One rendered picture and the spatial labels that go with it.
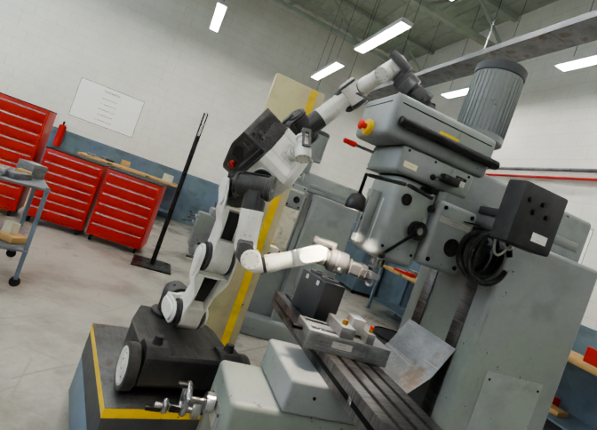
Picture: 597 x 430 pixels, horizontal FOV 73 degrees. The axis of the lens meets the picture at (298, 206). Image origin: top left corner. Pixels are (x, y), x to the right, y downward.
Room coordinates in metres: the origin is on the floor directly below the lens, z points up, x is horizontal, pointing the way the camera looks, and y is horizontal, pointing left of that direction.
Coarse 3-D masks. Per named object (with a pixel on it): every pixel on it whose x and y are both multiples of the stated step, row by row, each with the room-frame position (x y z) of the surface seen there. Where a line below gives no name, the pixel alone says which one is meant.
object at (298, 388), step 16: (272, 352) 1.61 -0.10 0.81; (288, 352) 1.60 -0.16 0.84; (272, 368) 1.55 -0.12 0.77; (288, 368) 1.45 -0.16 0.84; (304, 368) 1.49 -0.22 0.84; (272, 384) 1.51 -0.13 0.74; (288, 384) 1.39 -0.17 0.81; (304, 384) 1.38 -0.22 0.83; (320, 384) 1.41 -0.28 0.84; (288, 400) 1.37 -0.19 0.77; (304, 400) 1.39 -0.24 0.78; (320, 400) 1.41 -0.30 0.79; (336, 400) 1.42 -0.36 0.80; (320, 416) 1.41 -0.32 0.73; (336, 416) 1.43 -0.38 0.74
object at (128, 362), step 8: (128, 344) 1.75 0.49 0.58; (136, 344) 1.74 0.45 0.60; (128, 352) 1.71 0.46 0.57; (136, 352) 1.70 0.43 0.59; (120, 360) 1.79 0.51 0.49; (128, 360) 1.68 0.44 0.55; (136, 360) 1.68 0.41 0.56; (120, 368) 1.78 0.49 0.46; (128, 368) 1.65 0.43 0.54; (136, 368) 1.67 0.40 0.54; (120, 376) 1.74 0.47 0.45; (128, 376) 1.65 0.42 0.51; (136, 376) 1.67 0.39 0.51; (120, 384) 1.67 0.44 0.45; (128, 384) 1.66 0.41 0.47
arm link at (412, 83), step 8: (408, 80) 1.58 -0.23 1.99; (416, 80) 1.58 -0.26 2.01; (400, 88) 1.60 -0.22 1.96; (408, 88) 1.58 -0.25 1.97; (416, 88) 1.59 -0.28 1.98; (424, 88) 1.58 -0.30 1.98; (416, 96) 1.58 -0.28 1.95; (424, 96) 1.55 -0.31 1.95; (432, 96) 1.56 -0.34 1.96; (424, 104) 1.58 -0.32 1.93
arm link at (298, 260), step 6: (312, 246) 1.55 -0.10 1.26; (318, 246) 1.55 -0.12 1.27; (294, 252) 1.56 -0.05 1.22; (300, 252) 1.54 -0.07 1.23; (306, 252) 1.54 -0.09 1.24; (312, 252) 1.54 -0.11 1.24; (318, 252) 1.55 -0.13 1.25; (324, 252) 1.55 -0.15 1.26; (294, 258) 1.55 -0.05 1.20; (300, 258) 1.54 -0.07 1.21; (306, 258) 1.54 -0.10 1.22; (312, 258) 1.54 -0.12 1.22; (318, 258) 1.54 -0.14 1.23; (324, 258) 1.55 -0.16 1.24; (294, 264) 1.56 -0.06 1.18; (300, 264) 1.54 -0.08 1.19; (306, 264) 1.54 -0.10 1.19
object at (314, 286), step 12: (300, 276) 2.05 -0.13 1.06; (312, 276) 1.96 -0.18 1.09; (324, 276) 1.93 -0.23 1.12; (300, 288) 2.02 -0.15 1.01; (312, 288) 1.93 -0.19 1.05; (324, 288) 1.86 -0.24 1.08; (336, 288) 1.89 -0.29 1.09; (300, 300) 1.98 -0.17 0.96; (312, 300) 1.90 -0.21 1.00; (324, 300) 1.87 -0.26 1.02; (336, 300) 1.90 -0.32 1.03; (312, 312) 1.88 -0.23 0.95; (324, 312) 1.88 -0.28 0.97; (336, 312) 1.91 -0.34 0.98
